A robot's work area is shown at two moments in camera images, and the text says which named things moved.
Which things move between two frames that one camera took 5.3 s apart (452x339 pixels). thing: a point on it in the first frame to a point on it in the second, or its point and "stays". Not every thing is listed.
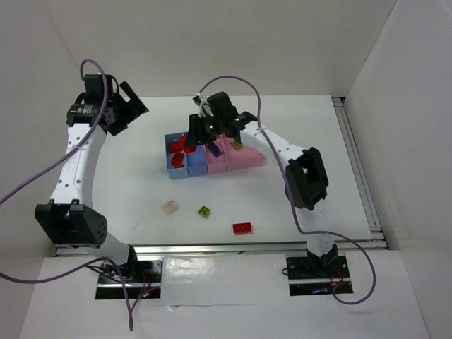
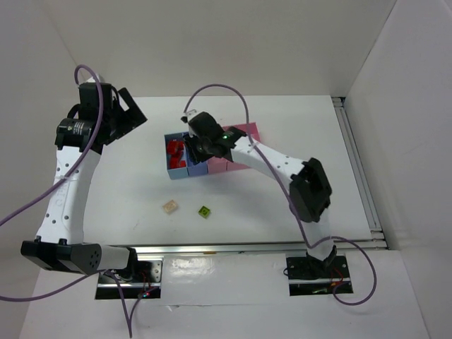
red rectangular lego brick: x=241 y=228 to x=179 y=152
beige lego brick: x=170 y=207 stays
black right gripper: x=199 y=131 to x=197 y=145
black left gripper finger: x=124 y=123 to x=142 y=119
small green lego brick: x=204 y=212 stays
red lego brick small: x=175 y=147 stays
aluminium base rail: x=205 y=251 stays
